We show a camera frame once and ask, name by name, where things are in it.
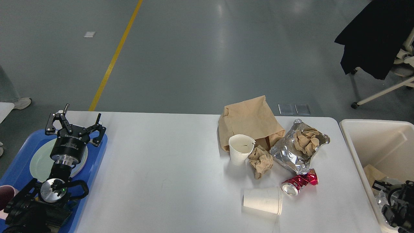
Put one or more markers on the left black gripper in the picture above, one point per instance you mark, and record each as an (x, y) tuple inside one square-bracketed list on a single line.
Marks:
[(69, 146)]

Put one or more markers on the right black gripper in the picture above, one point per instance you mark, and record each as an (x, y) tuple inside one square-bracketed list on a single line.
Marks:
[(401, 212)]

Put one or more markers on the mint green plate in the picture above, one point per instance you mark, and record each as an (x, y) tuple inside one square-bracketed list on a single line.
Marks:
[(41, 164)]

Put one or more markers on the pink ribbed mug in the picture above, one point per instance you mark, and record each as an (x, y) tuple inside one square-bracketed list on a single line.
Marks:
[(7, 193)]

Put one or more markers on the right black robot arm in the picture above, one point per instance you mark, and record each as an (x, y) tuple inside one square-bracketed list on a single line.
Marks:
[(398, 210)]

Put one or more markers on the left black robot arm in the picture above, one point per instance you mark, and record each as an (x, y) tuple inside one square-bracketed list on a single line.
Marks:
[(53, 174)]

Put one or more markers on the beige plastic bin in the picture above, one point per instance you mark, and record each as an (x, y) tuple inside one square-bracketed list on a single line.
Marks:
[(386, 145)]

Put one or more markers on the person's white shoe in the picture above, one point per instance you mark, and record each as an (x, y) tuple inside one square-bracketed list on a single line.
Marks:
[(22, 103)]

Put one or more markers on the person's grey trouser leg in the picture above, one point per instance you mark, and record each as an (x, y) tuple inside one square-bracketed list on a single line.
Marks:
[(8, 92)]

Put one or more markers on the crushed red soda can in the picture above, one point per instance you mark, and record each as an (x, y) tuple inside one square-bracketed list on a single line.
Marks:
[(294, 185)]

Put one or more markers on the brown paper in foil bag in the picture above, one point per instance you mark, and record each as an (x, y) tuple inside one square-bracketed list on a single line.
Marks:
[(308, 140)]

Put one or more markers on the silver foil bag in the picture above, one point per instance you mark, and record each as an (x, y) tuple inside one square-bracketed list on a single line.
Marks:
[(290, 158)]

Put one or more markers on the floor outlet plate right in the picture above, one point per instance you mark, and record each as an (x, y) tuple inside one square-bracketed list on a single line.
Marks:
[(302, 109)]

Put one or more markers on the floor outlet plate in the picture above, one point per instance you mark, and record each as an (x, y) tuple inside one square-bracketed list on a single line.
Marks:
[(302, 109), (286, 109)]

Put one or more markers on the lying white paper cup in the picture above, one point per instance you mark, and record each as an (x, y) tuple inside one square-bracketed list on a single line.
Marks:
[(264, 199)]

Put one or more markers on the crumpled brown paper ball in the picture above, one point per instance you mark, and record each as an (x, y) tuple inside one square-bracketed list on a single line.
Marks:
[(261, 160)]

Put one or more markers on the white office chair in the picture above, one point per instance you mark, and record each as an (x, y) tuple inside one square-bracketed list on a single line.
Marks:
[(402, 66)]

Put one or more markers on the floor outlet plate left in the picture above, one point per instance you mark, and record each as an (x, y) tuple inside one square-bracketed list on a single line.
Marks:
[(286, 109)]

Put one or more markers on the crumpled large brown paper bag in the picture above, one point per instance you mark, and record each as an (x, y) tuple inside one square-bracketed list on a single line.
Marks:
[(253, 118)]

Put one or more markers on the black jacket on chair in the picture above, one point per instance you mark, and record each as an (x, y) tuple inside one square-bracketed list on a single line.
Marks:
[(374, 37)]

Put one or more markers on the upright white paper cup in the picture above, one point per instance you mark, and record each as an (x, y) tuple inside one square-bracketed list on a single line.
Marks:
[(241, 147)]

